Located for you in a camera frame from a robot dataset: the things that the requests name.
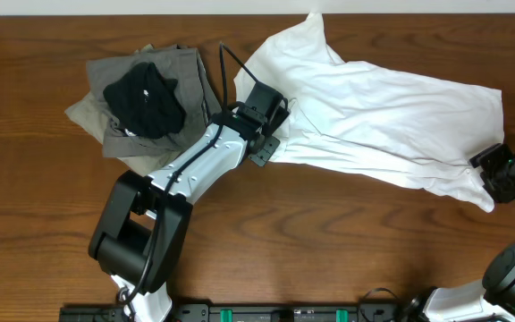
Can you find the white t-shirt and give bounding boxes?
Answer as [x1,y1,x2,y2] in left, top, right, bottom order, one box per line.
[234,13,504,212]

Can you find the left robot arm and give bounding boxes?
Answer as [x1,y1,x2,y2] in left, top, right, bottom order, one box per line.
[89,99,289,321]

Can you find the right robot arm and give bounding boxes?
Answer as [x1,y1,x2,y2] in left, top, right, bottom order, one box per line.
[402,144,515,322]

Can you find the grey folded shorts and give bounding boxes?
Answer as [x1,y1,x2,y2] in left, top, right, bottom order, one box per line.
[87,45,221,157]

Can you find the black folded garment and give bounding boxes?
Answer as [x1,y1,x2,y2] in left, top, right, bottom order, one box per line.
[103,63,186,139]

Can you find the beige folded garment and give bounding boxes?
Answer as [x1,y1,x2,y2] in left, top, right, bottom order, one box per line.
[64,93,181,175]

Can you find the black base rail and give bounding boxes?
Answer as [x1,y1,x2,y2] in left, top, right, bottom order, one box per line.
[58,303,409,322]

